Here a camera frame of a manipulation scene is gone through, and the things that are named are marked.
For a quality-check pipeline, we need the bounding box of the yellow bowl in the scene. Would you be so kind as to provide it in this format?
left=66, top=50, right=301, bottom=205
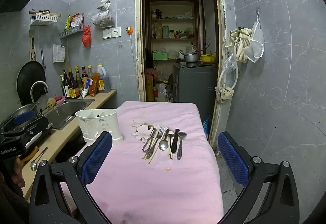
left=200, top=53, right=216, bottom=63

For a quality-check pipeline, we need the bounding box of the clear plastic bag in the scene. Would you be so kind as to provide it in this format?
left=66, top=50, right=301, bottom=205
left=224, top=53, right=237, bottom=74

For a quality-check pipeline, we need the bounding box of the steel faucet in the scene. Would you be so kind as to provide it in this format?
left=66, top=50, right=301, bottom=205
left=30, top=81, right=49, bottom=103

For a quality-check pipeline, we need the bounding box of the red plastic bag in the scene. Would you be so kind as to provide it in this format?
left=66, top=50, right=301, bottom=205
left=82, top=25, right=91, bottom=48

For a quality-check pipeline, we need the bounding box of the person's left forearm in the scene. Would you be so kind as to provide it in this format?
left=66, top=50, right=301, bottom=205
left=0, top=163, right=30, bottom=224

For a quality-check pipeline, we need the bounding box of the blue packet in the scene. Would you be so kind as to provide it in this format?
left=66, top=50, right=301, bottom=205
left=202, top=116, right=210, bottom=135

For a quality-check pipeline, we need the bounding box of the beige kitchen counter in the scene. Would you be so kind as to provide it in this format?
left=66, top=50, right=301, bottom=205
left=22, top=90, right=117, bottom=200

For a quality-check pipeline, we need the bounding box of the red snack packet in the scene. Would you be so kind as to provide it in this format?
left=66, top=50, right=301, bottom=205
left=70, top=13, right=84, bottom=28

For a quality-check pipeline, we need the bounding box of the steel wok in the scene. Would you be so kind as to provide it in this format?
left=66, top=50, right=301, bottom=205
left=0, top=103, right=39, bottom=128

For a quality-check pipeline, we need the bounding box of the steel pot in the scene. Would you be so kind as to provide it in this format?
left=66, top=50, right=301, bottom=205
left=180, top=51, right=199, bottom=63

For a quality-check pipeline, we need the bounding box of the white utensil holder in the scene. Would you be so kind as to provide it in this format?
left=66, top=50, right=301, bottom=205
left=75, top=109, right=124, bottom=145

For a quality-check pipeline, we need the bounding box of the pink floral tablecloth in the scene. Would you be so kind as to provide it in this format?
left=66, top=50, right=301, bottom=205
left=60, top=101, right=225, bottom=224

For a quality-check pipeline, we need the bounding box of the blue white pouch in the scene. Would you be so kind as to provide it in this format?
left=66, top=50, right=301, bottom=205
left=81, top=80, right=93, bottom=98

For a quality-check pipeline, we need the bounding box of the dark metal kitchen tool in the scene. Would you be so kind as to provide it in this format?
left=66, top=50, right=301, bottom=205
left=142, top=128, right=158, bottom=154

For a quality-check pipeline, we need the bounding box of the worn white door frame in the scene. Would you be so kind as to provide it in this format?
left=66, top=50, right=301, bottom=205
left=134, top=0, right=227, bottom=149

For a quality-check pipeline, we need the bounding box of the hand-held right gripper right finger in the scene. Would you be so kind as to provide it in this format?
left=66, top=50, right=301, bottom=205
left=218, top=131, right=300, bottom=224

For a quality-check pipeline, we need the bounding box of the wall switch socket panel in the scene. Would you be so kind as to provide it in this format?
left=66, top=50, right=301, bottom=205
left=102, top=27, right=121, bottom=39

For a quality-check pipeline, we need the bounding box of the steel fork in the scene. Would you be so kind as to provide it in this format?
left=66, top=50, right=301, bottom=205
left=149, top=126, right=166, bottom=158

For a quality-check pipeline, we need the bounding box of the steel spoon round bowl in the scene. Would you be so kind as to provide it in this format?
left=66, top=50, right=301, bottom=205
left=176, top=132, right=187, bottom=161

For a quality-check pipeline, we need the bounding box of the wooden shelf unit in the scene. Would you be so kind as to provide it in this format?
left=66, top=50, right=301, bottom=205
left=145, top=0, right=200, bottom=61

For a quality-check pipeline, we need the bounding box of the white mesh bag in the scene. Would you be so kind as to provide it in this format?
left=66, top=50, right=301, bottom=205
left=244, top=14, right=265, bottom=63

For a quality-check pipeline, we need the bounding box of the grey wall shelf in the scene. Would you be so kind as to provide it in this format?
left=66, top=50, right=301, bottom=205
left=60, top=23, right=84, bottom=38

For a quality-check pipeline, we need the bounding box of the large dark oil jug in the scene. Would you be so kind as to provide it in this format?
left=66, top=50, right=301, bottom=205
left=97, top=64, right=112, bottom=93

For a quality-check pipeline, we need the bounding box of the person's left hand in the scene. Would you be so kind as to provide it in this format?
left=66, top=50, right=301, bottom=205
left=14, top=159, right=25, bottom=187

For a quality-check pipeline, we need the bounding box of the red label sauce bottle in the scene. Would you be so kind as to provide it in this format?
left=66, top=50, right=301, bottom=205
left=81, top=66, right=88, bottom=87

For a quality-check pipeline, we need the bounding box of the dark grey cabinet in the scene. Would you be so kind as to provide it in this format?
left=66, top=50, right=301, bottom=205
left=172, top=62, right=217, bottom=103

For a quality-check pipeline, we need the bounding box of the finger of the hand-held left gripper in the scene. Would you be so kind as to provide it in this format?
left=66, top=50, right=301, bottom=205
left=0, top=109, right=35, bottom=131
left=4, top=117, right=49, bottom=138

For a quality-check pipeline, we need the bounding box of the large soy sauce bottle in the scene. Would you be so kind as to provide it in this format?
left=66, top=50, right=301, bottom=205
left=68, top=69, right=80, bottom=99

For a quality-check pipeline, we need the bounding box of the black handled utensil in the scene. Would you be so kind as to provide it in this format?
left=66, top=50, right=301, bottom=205
left=171, top=129, right=179, bottom=154

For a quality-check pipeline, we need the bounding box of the white wall basket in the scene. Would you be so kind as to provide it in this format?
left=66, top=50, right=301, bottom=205
left=30, top=13, right=58, bottom=26

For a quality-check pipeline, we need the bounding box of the knotted beige cloth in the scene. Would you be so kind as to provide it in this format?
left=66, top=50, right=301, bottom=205
left=215, top=87, right=234, bottom=105

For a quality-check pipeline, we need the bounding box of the clear bag of dried goods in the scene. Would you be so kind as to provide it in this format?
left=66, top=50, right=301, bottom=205
left=91, top=0, right=115, bottom=28

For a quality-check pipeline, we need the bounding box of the steel sink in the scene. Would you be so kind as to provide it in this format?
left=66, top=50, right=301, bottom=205
left=42, top=99, right=95, bottom=130

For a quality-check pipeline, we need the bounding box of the black round pan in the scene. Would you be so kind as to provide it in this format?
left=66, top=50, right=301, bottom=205
left=17, top=61, right=46, bottom=106

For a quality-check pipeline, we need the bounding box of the orange seasoning packet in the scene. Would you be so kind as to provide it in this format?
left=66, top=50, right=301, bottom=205
left=89, top=72, right=100, bottom=96

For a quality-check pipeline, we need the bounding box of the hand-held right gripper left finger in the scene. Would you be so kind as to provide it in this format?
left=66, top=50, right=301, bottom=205
left=29, top=131, right=114, bottom=224

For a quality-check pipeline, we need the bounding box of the dark pump bottle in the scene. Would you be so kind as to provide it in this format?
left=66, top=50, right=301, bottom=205
left=59, top=69, right=70, bottom=98

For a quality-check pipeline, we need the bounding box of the white power cable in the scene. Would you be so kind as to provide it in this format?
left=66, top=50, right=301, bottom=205
left=130, top=34, right=137, bottom=74

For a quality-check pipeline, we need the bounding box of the yellow cap sauce bottle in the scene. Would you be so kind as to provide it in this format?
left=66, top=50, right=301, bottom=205
left=75, top=66, right=83, bottom=92

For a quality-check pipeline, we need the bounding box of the long steel spoon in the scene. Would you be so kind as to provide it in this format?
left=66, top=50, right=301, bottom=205
left=30, top=147, right=49, bottom=172

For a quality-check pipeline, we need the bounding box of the wooden cutting board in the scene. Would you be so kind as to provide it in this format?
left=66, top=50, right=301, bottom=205
left=29, top=30, right=36, bottom=61

